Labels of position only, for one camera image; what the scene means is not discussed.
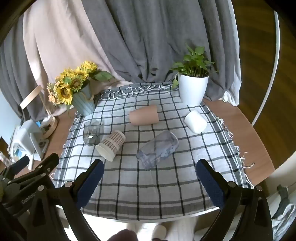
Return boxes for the white desk appliance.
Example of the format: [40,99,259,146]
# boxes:
[8,119,49,161]

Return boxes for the clear plastic cup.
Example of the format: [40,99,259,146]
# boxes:
[136,130,179,169]

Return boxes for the grey glass cup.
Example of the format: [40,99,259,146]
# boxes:
[83,120,104,145]

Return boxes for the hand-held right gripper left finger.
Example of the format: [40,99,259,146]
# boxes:
[30,159,105,241]

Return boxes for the white curtain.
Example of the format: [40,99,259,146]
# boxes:
[221,0,242,107]

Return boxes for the beige curtain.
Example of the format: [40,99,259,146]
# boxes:
[23,0,134,116]

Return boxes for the white curved pipe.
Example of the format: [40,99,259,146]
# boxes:
[252,10,281,127]

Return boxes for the white slipper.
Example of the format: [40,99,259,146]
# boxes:
[151,225,167,241]

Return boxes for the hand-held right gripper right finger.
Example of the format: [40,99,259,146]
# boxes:
[196,159,274,241]

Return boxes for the tan paper cup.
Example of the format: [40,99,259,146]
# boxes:
[129,104,160,126]

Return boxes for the sunflower bouquet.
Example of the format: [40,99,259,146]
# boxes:
[47,61,114,112]

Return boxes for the grey checked tablecloth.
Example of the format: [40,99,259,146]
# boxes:
[50,81,255,222]

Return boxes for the person's white trouser legs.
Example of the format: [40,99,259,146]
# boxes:
[129,219,197,241]

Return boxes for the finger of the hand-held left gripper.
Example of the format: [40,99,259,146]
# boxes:
[0,155,30,179]
[7,153,60,189]

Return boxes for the grey and white cloth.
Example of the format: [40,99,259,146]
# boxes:
[270,184,292,235]

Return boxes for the white cup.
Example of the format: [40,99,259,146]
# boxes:
[184,110,207,133]

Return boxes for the white plant pot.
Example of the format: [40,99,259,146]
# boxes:
[178,74,209,106]

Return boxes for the blue ribbed vase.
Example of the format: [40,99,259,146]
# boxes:
[72,83,96,117]

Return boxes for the brown checked paper cup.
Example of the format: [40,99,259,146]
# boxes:
[95,130,126,162]

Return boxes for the grey curtain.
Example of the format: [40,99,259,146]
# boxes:
[0,16,56,124]
[85,0,241,102]

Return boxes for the green leafy plant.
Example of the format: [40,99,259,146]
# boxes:
[170,45,219,90]

